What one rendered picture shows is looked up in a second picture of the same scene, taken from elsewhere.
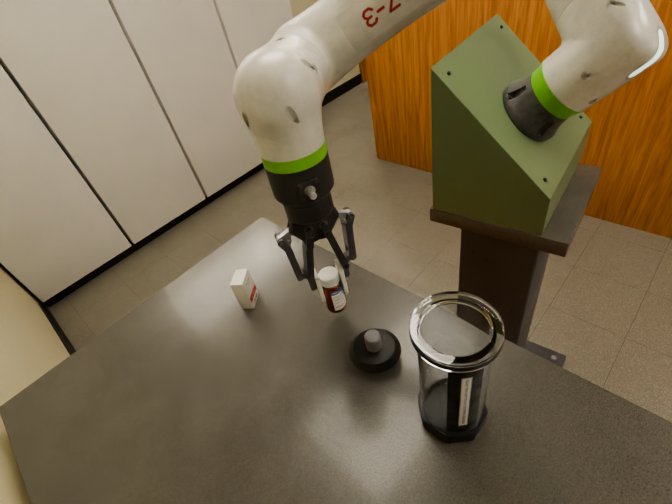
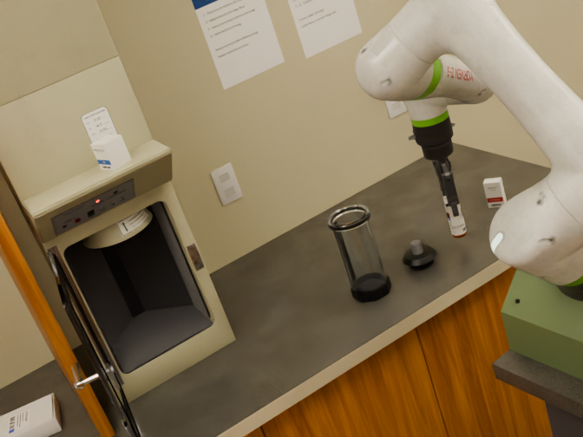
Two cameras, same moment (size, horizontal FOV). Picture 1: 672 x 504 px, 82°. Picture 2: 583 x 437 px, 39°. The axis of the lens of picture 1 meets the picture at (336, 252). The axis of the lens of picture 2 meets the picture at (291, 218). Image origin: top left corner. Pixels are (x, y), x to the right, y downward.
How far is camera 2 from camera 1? 207 cm
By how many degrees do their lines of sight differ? 85
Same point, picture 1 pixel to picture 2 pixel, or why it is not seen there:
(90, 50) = not seen: outside the picture
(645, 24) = (497, 218)
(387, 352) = (410, 257)
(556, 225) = (522, 361)
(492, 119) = not seen: hidden behind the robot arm
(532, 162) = (528, 283)
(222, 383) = (429, 210)
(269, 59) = not seen: hidden behind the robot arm
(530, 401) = (363, 319)
